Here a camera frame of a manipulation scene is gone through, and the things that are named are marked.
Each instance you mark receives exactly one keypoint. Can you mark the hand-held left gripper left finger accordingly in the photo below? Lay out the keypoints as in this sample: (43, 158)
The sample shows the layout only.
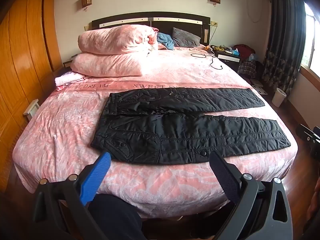
(96, 177)

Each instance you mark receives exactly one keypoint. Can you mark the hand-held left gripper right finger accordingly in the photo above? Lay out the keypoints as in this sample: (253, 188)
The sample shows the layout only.
(223, 177)

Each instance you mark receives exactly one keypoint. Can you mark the black quilted pants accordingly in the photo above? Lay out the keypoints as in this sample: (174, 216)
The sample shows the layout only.
(200, 135)

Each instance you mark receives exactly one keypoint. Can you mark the person's dark trouser leg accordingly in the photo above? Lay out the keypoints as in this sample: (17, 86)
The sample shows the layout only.
(115, 220)

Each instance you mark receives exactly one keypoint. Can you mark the white waste bin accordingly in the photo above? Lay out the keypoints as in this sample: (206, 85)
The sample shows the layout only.
(279, 98)

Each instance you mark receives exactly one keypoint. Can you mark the bed with pink printed blanket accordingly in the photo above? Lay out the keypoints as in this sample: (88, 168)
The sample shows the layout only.
(75, 120)

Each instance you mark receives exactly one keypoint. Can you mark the white spotted floor item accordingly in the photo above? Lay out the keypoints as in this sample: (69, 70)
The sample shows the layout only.
(258, 87)

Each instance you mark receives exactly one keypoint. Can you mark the plaid cloth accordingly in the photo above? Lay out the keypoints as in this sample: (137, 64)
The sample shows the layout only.
(247, 68)

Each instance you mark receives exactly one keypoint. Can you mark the small white stool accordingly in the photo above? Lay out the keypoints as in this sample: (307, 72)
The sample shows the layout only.
(31, 108)

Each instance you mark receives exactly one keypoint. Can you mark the light blue bag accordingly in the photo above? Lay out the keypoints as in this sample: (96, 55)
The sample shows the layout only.
(252, 57)

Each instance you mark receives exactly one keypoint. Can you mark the dark patterned curtain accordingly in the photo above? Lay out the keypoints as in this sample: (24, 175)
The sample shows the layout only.
(285, 42)

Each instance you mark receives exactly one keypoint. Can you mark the folded pink towel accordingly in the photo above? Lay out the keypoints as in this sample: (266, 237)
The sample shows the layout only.
(67, 78)

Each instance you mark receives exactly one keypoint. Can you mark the window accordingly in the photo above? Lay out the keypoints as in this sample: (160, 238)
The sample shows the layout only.
(312, 35)

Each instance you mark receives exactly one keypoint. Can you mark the dark red cloth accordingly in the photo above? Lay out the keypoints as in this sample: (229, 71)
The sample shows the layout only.
(245, 48)

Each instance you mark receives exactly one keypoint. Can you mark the dark nightstand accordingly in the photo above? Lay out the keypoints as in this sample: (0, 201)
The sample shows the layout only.
(228, 57)

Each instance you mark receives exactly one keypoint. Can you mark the small orange object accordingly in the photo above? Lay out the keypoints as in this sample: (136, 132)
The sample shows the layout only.
(207, 48)

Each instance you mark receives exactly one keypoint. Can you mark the folded pink quilt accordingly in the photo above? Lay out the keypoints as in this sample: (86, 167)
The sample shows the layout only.
(112, 42)

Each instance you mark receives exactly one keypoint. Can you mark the wooden wardrobe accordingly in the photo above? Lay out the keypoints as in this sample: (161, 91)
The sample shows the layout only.
(22, 55)

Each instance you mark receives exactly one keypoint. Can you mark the grey pillow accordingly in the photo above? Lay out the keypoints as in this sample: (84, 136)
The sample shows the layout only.
(185, 37)

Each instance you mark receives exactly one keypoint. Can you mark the blue cloth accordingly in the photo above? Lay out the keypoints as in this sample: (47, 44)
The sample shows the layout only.
(166, 41)

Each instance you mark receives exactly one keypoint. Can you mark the pink red cloth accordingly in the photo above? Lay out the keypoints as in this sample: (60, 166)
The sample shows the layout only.
(153, 38)

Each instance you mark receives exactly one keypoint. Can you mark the dark wooden headboard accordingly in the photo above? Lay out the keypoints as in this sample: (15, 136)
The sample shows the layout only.
(165, 21)

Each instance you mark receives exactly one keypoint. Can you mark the wall socket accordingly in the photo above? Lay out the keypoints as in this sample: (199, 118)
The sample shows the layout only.
(214, 24)

